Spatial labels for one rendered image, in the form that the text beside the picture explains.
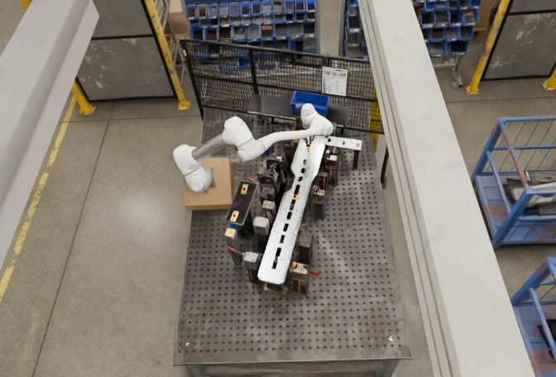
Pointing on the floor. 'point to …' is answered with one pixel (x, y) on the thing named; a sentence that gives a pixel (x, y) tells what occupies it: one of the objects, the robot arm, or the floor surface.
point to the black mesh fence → (279, 81)
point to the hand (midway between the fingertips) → (308, 143)
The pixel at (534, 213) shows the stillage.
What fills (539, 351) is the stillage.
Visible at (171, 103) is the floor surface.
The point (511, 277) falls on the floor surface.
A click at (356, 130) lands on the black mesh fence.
